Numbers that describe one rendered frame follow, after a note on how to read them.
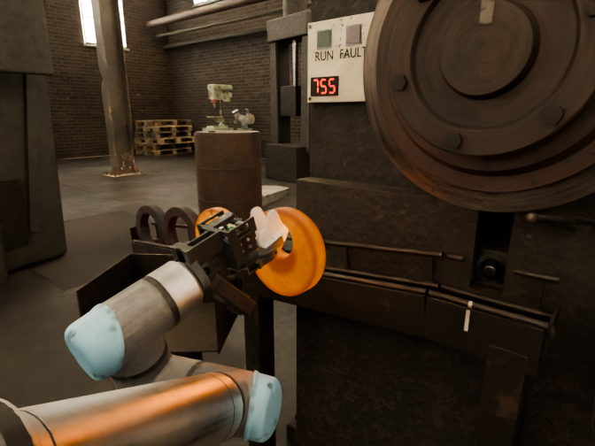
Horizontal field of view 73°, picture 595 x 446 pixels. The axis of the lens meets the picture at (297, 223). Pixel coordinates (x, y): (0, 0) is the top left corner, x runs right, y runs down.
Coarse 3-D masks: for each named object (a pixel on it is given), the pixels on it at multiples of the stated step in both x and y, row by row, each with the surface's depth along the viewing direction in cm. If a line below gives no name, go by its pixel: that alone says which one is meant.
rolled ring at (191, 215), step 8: (176, 208) 126; (184, 208) 126; (168, 216) 130; (176, 216) 127; (184, 216) 125; (192, 216) 124; (168, 224) 131; (192, 224) 123; (168, 232) 132; (192, 232) 124; (168, 240) 133; (176, 240) 134
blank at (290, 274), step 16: (288, 208) 68; (288, 224) 66; (304, 224) 64; (304, 240) 64; (320, 240) 65; (288, 256) 67; (304, 256) 65; (320, 256) 64; (256, 272) 73; (272, 272) 70; (288, 272) 68; (304, 272) 65; (320, 272) 66; (272, 288) 71; (288, 288) 68; (304, 288) 66
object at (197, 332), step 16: (128, 256) 92; (144, 256) 92; (160, 256) 92; (112, 272) 85; (128, 272) 92; (144, 272) 93; (80, 288) 74; (96, 288) 79; (112, 288) 85; (240, 288) 91; (80, 304) 74; (96, 304) 79; (208, 304) 93; (192, 320) 86; (208, 320) 86; (224, 320) 77; (176, 336) 80; (192, 336) 80; (208, 336) 79; (224, 336) 78; (176, 352) 75; (192, 352) 83
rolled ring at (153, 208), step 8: (144, 208) 139; (152, 208) 136; (160, 208) 138; (136, 216) 144; (144, 216) 142; (152, 216) 137; (160, 216) 135; (136, 224) 145; (144, 224) 145; (160, 224) 134; (144, 232) 145; (160, 232) 135; (144, 240) 144; (152, 240) 146; (160, 240) 137
